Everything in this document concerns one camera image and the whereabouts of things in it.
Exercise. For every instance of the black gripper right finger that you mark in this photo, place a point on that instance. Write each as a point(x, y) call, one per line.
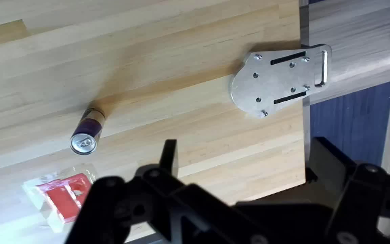
point(332, 164)

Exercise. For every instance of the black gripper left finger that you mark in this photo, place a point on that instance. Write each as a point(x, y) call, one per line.
point(168, 156)

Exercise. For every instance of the silver drink can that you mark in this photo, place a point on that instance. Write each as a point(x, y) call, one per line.
point(87, 135)

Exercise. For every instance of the silver metal mounting plate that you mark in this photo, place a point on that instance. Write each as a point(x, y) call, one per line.
point(267, 82)

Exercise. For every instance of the red item in clear packet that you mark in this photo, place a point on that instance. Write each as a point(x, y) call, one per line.
point(64, 196)

